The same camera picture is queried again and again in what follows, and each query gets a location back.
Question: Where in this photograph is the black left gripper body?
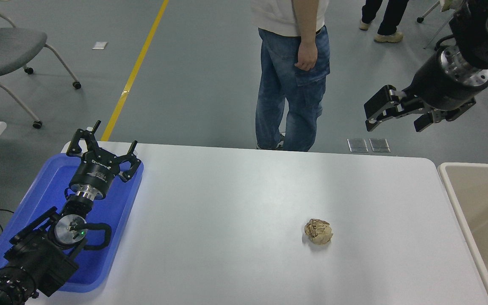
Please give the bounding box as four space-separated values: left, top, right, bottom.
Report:
69 149 120 200

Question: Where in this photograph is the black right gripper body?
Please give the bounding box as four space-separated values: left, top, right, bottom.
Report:
404 49 484 122

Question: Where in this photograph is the tan paper ball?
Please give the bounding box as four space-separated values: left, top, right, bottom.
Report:
304 219 333 245

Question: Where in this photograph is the person's hand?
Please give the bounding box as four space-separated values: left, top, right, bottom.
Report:
295 42 319 72

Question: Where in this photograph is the metal floor plate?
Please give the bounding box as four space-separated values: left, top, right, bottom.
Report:
369 138 391 153
347 138 369 153

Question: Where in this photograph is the blue plastic tray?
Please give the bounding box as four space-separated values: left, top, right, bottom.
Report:
0 152 144 294

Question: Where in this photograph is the grey wheeled chair leg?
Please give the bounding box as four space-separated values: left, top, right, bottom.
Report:
416 0 456 50

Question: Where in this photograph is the person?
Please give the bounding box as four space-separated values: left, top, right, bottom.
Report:
250 0 330 152
358 0 410 44

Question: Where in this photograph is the large pale bin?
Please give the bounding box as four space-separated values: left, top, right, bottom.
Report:
438 163 488 305

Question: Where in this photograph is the grey chair on casters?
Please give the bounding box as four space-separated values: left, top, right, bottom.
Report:
0 0 82 130

